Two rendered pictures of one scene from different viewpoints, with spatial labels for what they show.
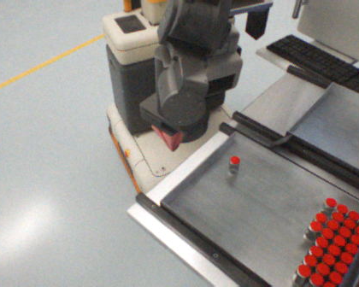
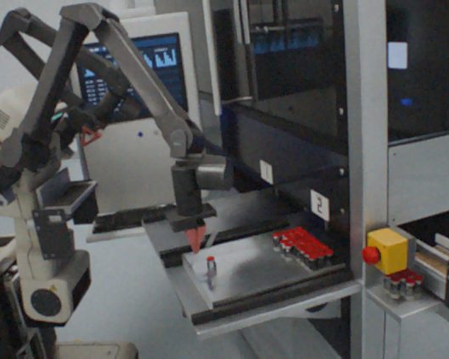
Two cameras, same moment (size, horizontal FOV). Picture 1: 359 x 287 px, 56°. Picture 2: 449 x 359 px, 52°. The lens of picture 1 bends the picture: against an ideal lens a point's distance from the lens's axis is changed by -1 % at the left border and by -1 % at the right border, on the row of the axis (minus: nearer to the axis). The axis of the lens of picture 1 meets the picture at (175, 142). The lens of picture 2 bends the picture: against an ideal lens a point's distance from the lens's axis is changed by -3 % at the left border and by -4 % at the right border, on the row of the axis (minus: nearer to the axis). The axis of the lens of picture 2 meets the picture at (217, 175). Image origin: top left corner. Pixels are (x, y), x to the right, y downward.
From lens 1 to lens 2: 0.78 m
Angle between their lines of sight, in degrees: 56
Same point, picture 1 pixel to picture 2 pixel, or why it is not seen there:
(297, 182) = (245, 250)
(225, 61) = (76, 257)
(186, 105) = (228, 173)
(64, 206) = not seen: outside the picture
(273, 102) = (166, 238)
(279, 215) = (264, 265)
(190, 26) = (196, 138)
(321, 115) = not seen: hidden behind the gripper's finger
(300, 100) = not seen: hidden behind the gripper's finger
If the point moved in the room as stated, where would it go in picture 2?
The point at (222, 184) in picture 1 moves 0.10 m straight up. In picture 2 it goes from (217, 280) to (213, 244)
